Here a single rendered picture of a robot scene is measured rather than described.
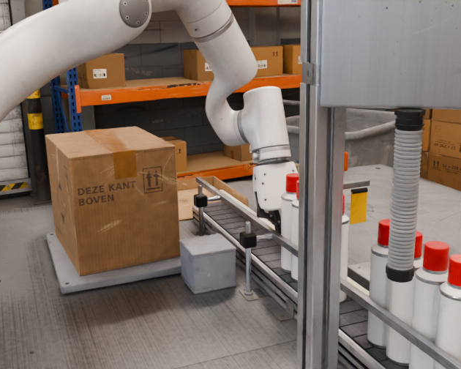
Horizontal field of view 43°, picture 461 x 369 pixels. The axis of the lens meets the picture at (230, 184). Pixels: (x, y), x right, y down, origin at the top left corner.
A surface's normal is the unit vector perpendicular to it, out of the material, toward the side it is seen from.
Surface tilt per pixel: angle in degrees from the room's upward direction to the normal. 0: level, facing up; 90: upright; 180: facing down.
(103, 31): 117
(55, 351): 0
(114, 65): 90
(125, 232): 90
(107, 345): 0
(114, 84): 90
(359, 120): 86
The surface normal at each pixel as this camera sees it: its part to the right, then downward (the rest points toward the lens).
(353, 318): -0.02, -0.96
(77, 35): 0.05, 0.63
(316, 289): 0.37, 0.24
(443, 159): -0.83, 0.15
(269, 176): 0.25, -0.14
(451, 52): -0.23, 0.26
